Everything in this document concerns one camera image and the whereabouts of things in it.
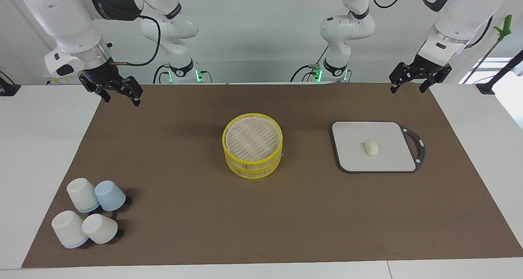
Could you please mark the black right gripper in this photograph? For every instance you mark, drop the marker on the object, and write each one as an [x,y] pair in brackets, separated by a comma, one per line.
[102,77]

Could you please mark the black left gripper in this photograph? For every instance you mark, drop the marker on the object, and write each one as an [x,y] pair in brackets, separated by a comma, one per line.
[429,68]

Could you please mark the white steamed bun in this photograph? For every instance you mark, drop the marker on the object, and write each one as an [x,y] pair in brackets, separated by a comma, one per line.
[371,148]

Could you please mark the yellow bamboo steamer lid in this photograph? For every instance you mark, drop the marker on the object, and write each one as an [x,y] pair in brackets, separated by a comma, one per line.
[252,138]

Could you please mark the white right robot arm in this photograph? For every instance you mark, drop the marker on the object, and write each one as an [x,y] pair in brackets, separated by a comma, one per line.
[61,21]

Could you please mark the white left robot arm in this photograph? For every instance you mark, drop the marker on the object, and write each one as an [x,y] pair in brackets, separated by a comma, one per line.
[453,17]

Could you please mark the yellow bamboo steamer basket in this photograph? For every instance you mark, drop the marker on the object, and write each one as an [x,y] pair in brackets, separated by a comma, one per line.
[253,173]

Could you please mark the white power strip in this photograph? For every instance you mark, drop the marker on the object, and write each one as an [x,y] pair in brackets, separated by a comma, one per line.
[61,80]

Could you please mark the grey cutting board dark rim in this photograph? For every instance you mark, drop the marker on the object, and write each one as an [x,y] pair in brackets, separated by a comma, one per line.
[367,148]

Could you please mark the green clamp on pole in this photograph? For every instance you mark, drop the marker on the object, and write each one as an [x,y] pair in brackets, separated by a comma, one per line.
[505,25]

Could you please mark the light blue plastic cup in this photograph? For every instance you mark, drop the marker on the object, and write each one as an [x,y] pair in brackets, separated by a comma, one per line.
[111,195]

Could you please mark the white plastic cup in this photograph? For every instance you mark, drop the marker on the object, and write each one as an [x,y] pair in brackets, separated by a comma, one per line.
[100,228]
[81,194]
[68,229]

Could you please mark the black table clamp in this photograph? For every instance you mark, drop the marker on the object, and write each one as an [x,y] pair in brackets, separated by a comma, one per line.
[7,89]

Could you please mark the brown table mat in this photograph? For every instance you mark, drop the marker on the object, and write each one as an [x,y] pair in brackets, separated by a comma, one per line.
[245,222]

